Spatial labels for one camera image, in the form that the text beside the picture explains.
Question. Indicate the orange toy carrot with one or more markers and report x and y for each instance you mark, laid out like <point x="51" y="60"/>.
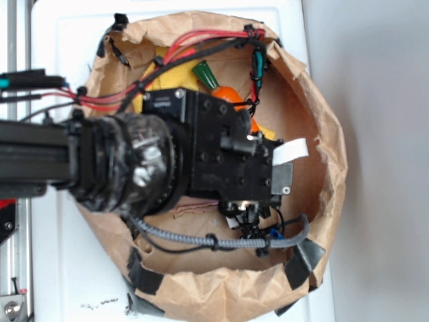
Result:
<point x="205" y="75"/>

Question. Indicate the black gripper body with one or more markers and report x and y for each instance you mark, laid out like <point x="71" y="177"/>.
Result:
<point x="216" y="156"/>

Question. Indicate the brown paper bag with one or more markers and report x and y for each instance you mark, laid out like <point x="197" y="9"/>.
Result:
<point x="229" y="286"/>

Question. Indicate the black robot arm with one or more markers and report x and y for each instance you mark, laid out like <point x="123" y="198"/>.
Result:
<point x="118" y="163"/>

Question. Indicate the yellow cloth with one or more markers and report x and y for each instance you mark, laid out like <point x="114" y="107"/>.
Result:
<point x="180" y="76"/>

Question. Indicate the metal rail with bracket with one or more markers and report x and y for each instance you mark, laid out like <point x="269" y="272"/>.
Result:
<point x="16" y="251"/>

